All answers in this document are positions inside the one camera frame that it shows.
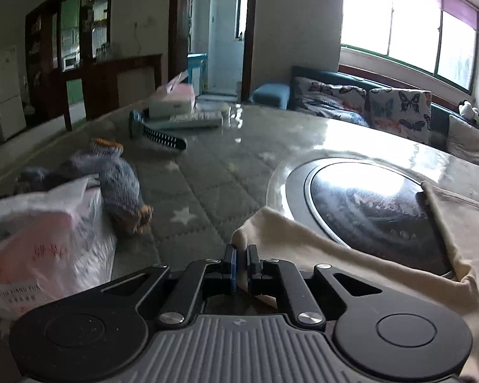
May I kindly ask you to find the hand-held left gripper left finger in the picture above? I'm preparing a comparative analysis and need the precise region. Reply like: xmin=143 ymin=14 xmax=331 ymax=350
xmin=100 ymin=244 xmax=238 ymax=328

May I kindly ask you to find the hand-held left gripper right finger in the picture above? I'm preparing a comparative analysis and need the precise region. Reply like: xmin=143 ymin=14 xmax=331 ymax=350
xmin=245 ymin=244 xmax=384 ymax=328

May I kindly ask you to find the cream garment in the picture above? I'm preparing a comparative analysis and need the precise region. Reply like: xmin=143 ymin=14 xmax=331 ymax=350
xmin=231 ymin=181 xmax=479 ymax=383

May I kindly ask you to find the black round induction cooktop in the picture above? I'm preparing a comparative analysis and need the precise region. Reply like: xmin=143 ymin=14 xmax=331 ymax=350
xmin=283 ymin=159 xmax=458 ymax=278

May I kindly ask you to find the grey-blue knitted garment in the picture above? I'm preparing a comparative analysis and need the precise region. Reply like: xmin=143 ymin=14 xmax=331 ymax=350
xmin=16 ymin=138 xmax=154 ymax=234

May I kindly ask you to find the butterfly print pillow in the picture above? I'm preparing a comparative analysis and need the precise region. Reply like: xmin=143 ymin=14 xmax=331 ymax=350
xmin=294 ymin=77 xmax=369 ymax=106
xmin=293 ymin=96 xmax=370 ymax=127
xmin=368 ymin=88 xmax=432 ymax=145

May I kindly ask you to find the blue ottoman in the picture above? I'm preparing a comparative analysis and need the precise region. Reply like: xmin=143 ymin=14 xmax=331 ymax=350
xmin=251 ymin=84 xmax=291 ymax=110

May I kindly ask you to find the pink and white tissue pack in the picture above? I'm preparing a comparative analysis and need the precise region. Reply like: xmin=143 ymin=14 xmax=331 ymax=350
xmin=148 ymin=71 xmax=196 ymax=117

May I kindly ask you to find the white plastic bag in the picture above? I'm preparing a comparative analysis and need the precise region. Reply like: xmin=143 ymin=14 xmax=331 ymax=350
xmin=0 ymin=176 xmax=118 ymax=320

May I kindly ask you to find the blue and white box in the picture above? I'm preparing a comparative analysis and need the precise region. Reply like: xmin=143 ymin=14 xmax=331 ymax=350
xmin=187 ymin=53 xmax=207 ymax=94

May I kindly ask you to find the blue sofa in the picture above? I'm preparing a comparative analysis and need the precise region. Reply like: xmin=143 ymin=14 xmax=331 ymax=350
xmin=289 ymin=65 xmax=479 ymax=170

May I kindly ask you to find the dark wooden cabinet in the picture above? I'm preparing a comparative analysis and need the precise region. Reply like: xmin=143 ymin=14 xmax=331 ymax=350
xmin=24 ymin=0 xmax=163 ymax=130

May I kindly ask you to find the grey pillow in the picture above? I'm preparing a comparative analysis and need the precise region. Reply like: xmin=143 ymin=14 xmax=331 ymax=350
xmin=446 ymin=115 xmax=479 ymax=168

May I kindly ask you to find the panda plush toy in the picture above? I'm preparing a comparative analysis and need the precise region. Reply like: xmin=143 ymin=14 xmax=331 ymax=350
xmin=458 ymin=101 xmax=479 ymax=125

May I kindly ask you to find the green framed window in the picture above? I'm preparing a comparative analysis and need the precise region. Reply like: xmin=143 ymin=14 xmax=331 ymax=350
xmin=340 ymin=0 xmax=479 ymax=91

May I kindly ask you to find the white refrigerator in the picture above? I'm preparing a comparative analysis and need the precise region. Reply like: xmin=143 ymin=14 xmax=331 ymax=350
xmin=0 ymin=46 xmax=27 ymax=140

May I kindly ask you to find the black blue watch strap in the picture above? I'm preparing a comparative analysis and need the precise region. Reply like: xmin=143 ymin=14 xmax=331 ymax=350
xmin=128 ymin=109 xmax=188 ymax=154

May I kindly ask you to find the dark wooden door frame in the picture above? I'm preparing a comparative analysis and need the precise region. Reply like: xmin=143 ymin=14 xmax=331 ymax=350
xmin=168 ymin=0 xmax=258 ymax=103

